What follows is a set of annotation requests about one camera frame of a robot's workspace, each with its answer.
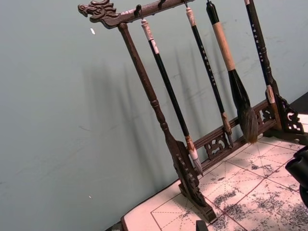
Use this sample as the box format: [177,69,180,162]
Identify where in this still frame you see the black round glossy object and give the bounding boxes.
[285,146,308,208]

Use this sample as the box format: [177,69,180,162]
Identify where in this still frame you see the large tan-handled calligraphy brush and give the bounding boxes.
[206,0,259,144]

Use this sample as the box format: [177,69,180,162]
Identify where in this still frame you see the dark wooden dragon brush rack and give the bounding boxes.
[77,0,308,223]

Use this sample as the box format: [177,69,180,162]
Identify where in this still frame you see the thin black calligraphy brush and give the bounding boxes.
[185,7,235,148]

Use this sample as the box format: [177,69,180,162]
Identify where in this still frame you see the small black block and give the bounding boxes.
[195,220,208,231]

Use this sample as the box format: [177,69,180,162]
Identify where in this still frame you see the black brush with brown ferrule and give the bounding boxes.
[244,0,278,104]

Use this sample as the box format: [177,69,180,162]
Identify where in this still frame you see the white gridded calligraphy mat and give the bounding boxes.
[120,134,308,231]

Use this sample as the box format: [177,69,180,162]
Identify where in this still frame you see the white-capped black calligraphy brush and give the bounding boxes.
[141,19,204,177]

